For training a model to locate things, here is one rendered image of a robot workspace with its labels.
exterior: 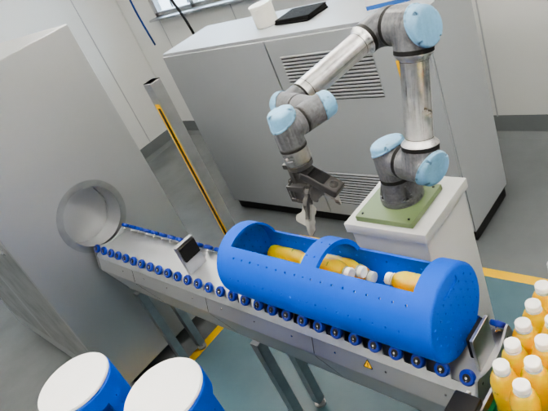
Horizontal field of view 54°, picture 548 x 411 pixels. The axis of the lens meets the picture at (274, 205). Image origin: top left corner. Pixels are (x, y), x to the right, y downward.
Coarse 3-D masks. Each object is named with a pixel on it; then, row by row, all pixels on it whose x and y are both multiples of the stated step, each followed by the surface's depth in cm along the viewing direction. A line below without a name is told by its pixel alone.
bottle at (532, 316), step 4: (524, 312) 144; (528, 312) 142; (536, 312) 141; (540, 312) 141; (544, 312) 142; (524, 316) 144; (528, 316) 142; (532, 316) 142; (536, 316) 141; (540, 316) 141; (544, 316) 141; (532, 320) 142; (536, 320) 141; (540, 320) 141; (544, 320) 141; (532, 324) 142; (536, 324) 142; (540, 324) 141; (544, 324) 141; (536, 328) 142; (540, 328) 142; (540, 332) 142
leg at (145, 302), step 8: (136, 296) 307; (144, 296) 308; (144, 304) 308; (152, 304) 312; (152, 312) 313; (152, 320) 318; (160, 320) 317; (160, 328) 318; (168, 328) 322; (168, 336) 322; (176, 344) 327; (176, 352) 329; (184, 352) 332
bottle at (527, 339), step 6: (516, 330) 139; (534, 330) 138; (516, 336) 139; (522, 336) 138; (528, 336) 138; (534, 336) 138; (522, 342) 138; (528, 342) 138; (534, 342) 138; (528, 348) 138; (528, 354) 139
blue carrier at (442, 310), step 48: (240, 240) 206; (288, 240) 209; (336, 240) 174; (240, 288) 195; (288, 288) 174; (336, 288) 160; (384, 288) 149; (432, 288) 141; (384, 336) 152; (432, 336) 140
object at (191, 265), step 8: (184, 240) 240; (192, 240) 240; (176, 248) 237; (184, 248) 238; (192, 248) 241; (184, 256) 238; (192, 256) 241; (200, 256) 246; (184, 264) 241; (192, 264) 244; (200, 264) 247; (192, 272) 244
